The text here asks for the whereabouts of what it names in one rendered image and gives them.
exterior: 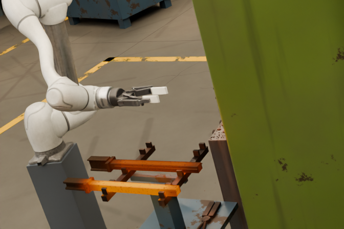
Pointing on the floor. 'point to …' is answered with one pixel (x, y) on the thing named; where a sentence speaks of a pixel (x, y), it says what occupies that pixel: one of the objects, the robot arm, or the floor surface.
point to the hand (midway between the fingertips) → (156, 94)
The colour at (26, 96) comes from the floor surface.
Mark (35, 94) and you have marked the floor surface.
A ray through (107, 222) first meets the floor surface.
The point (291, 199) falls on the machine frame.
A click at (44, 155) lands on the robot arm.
